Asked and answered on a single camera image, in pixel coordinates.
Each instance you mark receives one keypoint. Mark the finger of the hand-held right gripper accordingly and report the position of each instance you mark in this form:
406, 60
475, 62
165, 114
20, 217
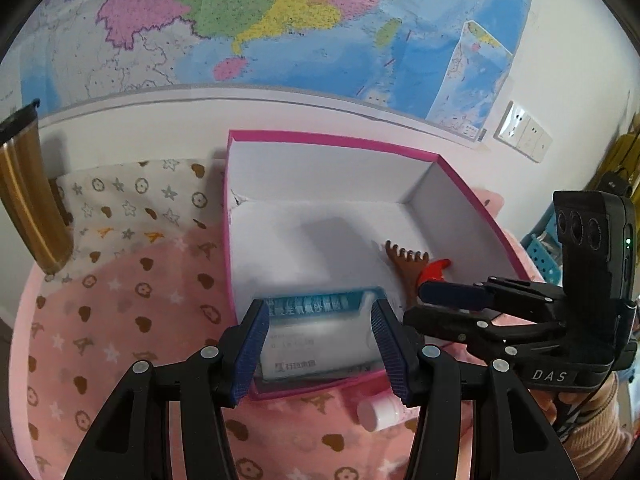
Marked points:
450, 295
450, 330

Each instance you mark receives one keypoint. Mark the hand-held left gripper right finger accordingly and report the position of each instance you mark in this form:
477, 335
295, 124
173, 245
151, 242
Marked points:
390, 355

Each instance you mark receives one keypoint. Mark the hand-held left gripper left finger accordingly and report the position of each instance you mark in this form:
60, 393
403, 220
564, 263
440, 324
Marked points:
250, 350

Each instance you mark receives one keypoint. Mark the red spray trigger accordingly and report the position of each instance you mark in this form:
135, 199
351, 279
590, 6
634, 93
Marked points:
436, 272

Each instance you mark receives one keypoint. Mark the teal white medicine box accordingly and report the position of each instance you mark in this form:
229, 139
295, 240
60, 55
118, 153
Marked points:
315, 335

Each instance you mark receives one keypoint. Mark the pink cardboard box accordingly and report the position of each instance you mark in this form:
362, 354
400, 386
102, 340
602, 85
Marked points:
310, 180

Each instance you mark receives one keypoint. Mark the person's right forearm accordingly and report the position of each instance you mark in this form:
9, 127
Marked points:
605, 435

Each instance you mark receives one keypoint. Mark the person's right hand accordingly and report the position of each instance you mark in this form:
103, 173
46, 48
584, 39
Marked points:
545, 405

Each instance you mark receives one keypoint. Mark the blue perforated storage rack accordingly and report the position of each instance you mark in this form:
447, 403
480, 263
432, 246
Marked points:
542, 255

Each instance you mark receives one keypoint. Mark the black handbag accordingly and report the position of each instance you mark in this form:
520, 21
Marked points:
614, 183

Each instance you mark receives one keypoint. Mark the pink printed blanket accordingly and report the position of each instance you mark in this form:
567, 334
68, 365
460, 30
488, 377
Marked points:
125, 320

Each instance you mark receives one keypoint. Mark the yellow hanging item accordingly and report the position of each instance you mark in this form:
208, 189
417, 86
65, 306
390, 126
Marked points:
620, 155

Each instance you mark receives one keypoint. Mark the cream star printed cloth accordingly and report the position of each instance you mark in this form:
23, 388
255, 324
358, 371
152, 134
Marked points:
135, 200

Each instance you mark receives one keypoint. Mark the gold metal tumbler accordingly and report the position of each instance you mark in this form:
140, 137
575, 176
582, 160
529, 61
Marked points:
30, 200

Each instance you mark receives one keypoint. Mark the colourful wall map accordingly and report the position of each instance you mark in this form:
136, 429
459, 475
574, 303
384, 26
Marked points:
275, 20

